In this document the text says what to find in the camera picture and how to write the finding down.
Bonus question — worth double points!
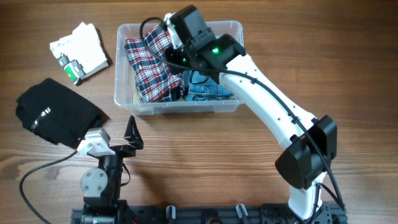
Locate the cream cloth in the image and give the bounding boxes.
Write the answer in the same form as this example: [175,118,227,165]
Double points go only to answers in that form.
[132,90,141,105]

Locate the blue jeans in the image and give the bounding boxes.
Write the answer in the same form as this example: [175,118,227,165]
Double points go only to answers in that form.
[183,70,235,101]

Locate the plaid shirt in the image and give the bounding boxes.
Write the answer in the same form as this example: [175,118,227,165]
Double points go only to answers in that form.
[125,26,185,103]

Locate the black garment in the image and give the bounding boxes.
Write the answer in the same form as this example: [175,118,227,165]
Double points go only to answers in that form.
[16,78,103,148]

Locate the white pixel-print shirt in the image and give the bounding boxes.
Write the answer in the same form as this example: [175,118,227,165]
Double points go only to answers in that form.
[50,22,108,85]

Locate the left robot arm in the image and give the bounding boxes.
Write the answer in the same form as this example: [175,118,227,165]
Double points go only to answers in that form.
[71,116,144,224]

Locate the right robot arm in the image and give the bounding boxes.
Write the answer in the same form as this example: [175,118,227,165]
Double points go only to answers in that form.
[164,5,337,223]

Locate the clear plastic storage container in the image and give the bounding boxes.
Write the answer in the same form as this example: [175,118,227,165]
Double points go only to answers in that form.
[114,24,243,116]

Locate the right black cable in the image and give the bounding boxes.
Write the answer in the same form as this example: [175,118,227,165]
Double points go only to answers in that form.
[139,17,346,218]

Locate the black cable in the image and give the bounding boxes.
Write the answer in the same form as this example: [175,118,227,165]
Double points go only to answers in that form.
[19,149,78,224]
[139,17,346,218]

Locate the left black cable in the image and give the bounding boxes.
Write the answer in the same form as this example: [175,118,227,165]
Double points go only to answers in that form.
[19,149,78,224]

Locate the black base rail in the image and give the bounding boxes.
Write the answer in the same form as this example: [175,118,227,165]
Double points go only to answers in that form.
[71,202,348,224]

